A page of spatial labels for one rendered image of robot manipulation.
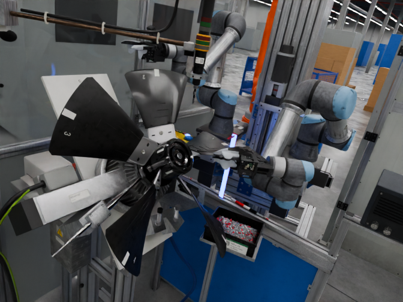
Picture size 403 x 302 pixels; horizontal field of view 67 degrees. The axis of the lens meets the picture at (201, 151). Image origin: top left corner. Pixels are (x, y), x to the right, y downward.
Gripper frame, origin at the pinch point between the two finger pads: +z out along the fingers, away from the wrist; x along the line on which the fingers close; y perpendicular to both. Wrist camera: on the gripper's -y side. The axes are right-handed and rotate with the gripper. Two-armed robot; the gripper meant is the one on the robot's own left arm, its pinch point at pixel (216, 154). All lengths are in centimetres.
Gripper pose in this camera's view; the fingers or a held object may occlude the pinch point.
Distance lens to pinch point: 112.2
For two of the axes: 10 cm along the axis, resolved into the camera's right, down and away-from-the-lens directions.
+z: -9.9, -1.5, -0.7
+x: -1.6, 8.6, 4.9
